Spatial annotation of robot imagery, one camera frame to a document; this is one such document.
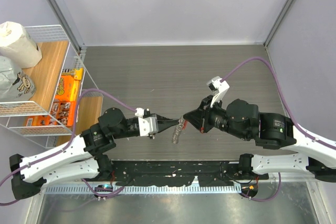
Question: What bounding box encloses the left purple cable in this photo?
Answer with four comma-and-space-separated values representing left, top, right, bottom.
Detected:
0, 89, 139, 206

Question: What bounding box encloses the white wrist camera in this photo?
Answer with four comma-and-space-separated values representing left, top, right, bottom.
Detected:
135, 108, 158, 139
207, 76, 230, 108

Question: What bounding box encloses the orange snack box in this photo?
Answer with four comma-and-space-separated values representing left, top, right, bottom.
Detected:
25, 68, 83, 127

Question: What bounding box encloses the white wire shelf rack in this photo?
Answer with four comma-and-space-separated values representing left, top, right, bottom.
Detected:
1, 25, 97, 149

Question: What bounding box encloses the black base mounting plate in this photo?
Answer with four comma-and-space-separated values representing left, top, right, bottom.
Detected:
97, 161, 269, 187

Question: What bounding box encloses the grey bag with cartoon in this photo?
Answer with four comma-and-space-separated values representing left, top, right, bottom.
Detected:
1, 56, 36, 102

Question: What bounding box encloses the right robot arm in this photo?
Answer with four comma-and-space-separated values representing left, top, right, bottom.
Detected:
183, 95, 335, 183

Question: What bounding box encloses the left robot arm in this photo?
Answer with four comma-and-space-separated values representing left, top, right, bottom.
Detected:
9, 108, 180, 200

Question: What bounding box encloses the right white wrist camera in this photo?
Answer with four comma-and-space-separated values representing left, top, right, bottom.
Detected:
207, 76, 230, 108

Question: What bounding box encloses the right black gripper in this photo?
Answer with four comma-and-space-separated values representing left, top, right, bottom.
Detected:
184, 94, 250, 140

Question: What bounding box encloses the white slotted cable duct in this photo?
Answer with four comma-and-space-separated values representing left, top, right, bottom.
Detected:
45, 183, 241, 195

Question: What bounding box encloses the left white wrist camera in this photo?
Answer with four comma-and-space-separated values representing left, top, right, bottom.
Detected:
135, 108, 158, 139

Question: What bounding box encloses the white paper towel roll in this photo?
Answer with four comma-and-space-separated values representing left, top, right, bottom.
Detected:
1, 22, 42, 69

